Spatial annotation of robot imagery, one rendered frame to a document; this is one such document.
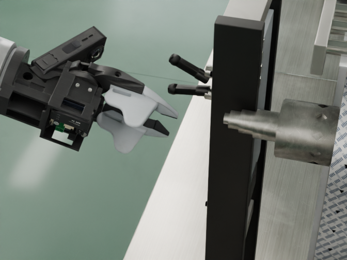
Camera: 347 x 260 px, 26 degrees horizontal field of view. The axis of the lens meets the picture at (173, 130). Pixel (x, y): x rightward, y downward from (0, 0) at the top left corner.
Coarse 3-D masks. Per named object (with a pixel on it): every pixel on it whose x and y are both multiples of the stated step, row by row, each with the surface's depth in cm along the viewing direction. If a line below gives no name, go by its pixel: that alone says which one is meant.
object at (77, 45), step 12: (84, 36) 97; (96, 36) 97; (60, 48) 94; (72, 48) 95; (84, 48) 96; (96, 48) 97; (36, 60) 92; (48, 60) 93; (60, 60) 93; (72, 60) 95; (84, 60) 98; (96, 60) 101
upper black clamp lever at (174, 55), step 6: (174, 54) 83; (174, 60) 83; (180, 60) 83; (186, 60) 84; (180, 66) 83; (186, 66) 83; (192, 66) 83; (186, 72) 84; (192, 72) 83; (198, 72) 83; (204, 72) 83; (198, 78) 84; (204, 78) 83
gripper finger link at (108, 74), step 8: (96, 64) 91; (96, 72) 91; (104, 72) 91; (112, 72) 91; (120, 72) 91; (104, 80) 91; (112, 80) 91; (120, 80) 91; (128, 80) 91; (136, 80) 92; (128, 88) 91; (136, 88) 92
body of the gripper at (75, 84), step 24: (24, 48) 92; (24, 72) 92; (48, 72) 92; (72, 72) 91; (0, 96) 88; (24, 96) 91; (48, 96) 90; (72, 96) 90; (96, 96) 90; (24, 120) 91; (48, 120) 92; (72, 120) 89; (72, 144) 93
